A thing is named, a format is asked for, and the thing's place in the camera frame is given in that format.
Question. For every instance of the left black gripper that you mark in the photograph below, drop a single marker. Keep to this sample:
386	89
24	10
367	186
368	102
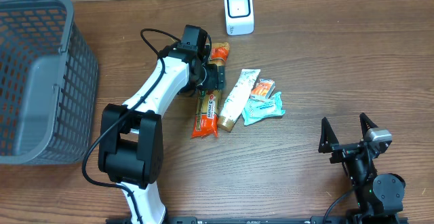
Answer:
213	79

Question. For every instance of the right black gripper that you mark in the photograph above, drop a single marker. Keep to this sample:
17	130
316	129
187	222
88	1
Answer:
336	148

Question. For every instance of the orange spaghetti packet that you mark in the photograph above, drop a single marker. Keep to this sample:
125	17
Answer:
208	101

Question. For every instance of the white cream tube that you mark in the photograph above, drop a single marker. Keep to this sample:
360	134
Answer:
237	98

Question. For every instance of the teal wet wipes pack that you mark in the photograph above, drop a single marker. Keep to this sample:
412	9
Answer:
256	110

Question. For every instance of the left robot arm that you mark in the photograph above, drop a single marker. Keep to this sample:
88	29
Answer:
131	140

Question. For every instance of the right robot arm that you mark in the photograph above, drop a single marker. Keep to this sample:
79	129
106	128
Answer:
379	196

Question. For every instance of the white barcode scanner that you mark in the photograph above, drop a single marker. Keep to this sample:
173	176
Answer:
239	17

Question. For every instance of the grey plastic mesh basket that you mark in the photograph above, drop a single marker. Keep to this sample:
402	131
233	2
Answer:
49	80

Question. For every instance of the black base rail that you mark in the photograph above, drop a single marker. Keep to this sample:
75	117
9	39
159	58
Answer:
194	220

